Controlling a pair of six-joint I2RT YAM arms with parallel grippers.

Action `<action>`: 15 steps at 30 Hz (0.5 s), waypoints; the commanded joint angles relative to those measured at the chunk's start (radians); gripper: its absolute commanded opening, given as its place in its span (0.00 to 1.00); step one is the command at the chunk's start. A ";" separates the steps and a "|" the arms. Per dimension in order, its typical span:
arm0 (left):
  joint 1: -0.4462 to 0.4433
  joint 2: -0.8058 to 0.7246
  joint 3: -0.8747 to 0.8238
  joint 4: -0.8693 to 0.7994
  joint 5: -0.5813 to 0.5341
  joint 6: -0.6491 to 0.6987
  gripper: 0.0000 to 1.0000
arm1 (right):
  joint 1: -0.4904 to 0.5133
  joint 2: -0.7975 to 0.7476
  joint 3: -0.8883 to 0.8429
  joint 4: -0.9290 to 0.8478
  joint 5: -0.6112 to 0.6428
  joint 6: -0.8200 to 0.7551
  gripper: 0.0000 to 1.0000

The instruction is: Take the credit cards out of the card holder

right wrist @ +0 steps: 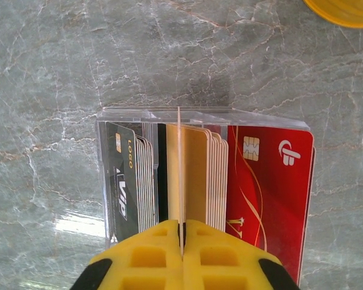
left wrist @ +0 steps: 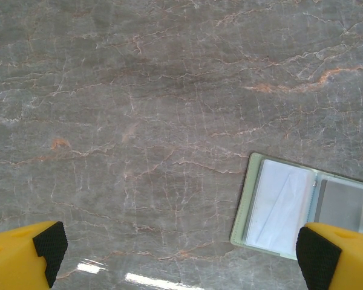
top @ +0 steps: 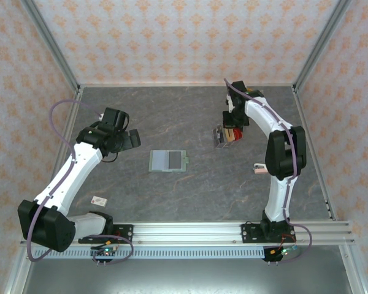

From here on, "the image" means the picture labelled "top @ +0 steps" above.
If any aluminium frame post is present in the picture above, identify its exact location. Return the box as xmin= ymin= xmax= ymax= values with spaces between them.
xmin=293 ymin=0 xmax=352 ymax=89
xmin=20 ymin=0 xmax=82 ymax=92

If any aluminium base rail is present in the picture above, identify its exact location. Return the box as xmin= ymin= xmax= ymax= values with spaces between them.
xmin=20 ymin=220 xmax=356 ymax=246

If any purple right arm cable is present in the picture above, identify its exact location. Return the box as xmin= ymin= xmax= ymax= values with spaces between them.
xmin=223 ymin=78 xmax=313 ymax=264

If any white slotted cable duct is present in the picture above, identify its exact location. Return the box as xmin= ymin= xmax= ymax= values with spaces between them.
xmin=33 ymin=247 xmax=266 ymax=260

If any aluminium frame leg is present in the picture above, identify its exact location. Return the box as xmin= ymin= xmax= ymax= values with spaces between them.
xmin=339 ymin=244 xmax=368 ymax=294
xmin=2 ymin=244 xmax=34 ymax=294

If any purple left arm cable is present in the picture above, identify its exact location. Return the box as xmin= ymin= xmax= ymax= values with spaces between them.
xmin=26 ymin=100 xmax=134 ymax=265

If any mint green card holder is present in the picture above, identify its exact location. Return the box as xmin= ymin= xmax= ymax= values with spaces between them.
xmin=148 ymin=149 xmax=190 ymax=173

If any grey metal base sheet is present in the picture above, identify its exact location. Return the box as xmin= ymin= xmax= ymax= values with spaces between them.
xmin=21 ymin=258 xmax=356 ymax=294

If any wooden red card rack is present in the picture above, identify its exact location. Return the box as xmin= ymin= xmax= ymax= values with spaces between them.
xmin=213 ymin=125 xmax=245 ymax=150

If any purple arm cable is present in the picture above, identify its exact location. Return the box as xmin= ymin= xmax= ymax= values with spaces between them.
xmin=26 ymin=100 xmax=134 ymax=265
xmin=223 ymin=78 xmax=313 ymax=264

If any aluminium table edge rail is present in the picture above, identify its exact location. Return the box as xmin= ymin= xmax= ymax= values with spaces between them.
xmin=45 ymin=87 xmax=84 ymax=197
xmin=292 ymin=86 xmax=339 ymax=222

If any clear patterned credit card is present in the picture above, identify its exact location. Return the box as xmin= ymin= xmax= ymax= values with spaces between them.
xmin=213 ymin=127 xmax=227 ymax=150

